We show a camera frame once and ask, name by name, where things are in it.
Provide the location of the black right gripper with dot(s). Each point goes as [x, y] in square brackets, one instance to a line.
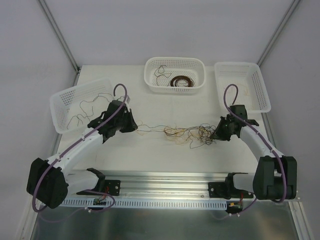
[223, 127]

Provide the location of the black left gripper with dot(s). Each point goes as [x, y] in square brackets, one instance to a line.
[125, 119]

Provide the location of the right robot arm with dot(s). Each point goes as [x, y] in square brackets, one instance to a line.
[275, 177]

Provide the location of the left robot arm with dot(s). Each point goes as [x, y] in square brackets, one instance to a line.
[50, 181]

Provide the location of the white perforated basket right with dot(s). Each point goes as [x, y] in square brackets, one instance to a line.
[245, 80]

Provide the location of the white perforated basket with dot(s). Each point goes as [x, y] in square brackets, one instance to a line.
[245, 80]
[175, 75]
[73, 108]

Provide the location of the white perforated basket left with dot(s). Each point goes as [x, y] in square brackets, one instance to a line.
[73, 108]

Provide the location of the white perforated basket middle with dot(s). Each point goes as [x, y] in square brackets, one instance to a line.
[175, 75]

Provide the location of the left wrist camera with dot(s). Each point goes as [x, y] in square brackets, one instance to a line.
[127, 100]

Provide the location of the aluminium mounting rail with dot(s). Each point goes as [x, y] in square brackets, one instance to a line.
[164, 185]

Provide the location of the white slotted cable duct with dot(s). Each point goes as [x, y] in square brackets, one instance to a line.
[131, 203]

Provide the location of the aluminium frame post left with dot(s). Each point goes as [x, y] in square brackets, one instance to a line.
[59, 35]

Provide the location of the aluminium frame post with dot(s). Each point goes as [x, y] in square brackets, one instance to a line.
[278, 31]
[59, 35]

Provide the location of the aluminium frame post right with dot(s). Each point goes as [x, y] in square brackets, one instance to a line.
[278, 31]

